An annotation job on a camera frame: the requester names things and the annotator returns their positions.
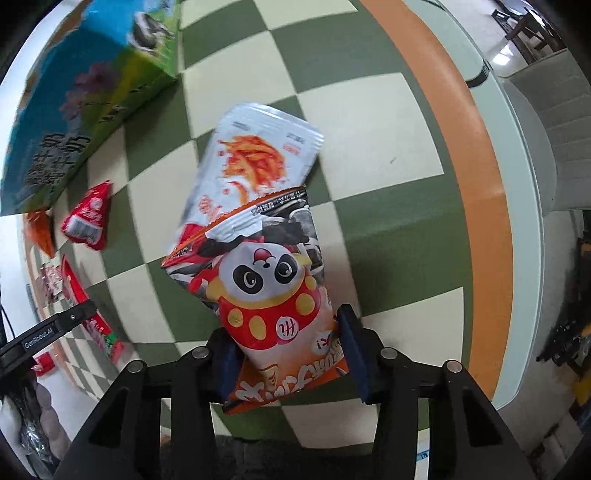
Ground dark metal equipment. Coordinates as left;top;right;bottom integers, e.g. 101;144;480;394
536;231;591;407

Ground printed cardboard box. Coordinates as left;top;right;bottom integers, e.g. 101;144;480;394
0;0;182;217

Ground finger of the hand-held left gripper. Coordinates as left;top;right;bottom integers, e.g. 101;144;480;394
0;300;100;370

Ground white packet orange strips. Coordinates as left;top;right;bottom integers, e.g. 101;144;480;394
178;102;325;247

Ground small red snack packet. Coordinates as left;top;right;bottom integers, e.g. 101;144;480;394
60;181;114;251

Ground long red snack packet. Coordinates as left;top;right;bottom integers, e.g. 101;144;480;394
60;256;126;361

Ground beige snack packet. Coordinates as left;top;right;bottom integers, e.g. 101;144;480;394
39;263;65;303

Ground orange chip packet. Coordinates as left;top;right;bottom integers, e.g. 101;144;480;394
23;209;57;258

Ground orange panda snack packet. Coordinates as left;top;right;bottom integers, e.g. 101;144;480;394
161;185;350;415

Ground grey chair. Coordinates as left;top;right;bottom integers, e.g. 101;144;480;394
501;48;591;217

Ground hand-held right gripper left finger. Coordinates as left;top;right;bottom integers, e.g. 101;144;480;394
55;330;241;480

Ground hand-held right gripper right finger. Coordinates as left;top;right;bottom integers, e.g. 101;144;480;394
336;305;536;480

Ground dark wooden chair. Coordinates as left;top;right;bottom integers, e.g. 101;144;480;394
492;0;566;65

